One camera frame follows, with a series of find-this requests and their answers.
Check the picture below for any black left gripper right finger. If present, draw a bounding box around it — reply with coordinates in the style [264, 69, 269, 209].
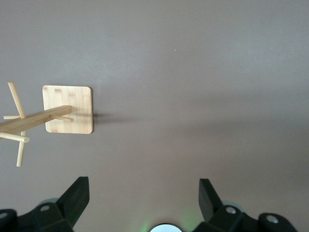
[193, 178, 298, 232]

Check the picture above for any brown table cover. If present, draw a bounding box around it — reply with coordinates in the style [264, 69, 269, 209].
[0, 0, 309, 232]

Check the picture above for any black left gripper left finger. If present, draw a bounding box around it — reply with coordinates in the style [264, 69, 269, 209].
[0, 176, 90, 232]

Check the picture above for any wooden mug tree stand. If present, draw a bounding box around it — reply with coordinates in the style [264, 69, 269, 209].
[0, 82, 94, 167]

